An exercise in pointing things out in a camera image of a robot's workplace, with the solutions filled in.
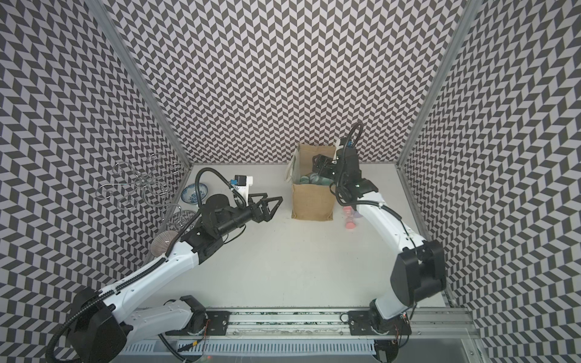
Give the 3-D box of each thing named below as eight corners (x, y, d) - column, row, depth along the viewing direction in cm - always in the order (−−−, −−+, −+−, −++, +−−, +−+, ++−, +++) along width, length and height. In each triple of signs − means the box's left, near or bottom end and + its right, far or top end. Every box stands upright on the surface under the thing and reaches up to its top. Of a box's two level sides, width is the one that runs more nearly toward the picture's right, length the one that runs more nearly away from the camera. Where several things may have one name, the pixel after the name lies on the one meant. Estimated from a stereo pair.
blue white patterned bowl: (183, 204, 105) (179, 197, 101) (189, 190, 110) (185, 183, 106) (204, 204, 105) (200, 197, 101) (209, 190, 110) (205, 183, 106)
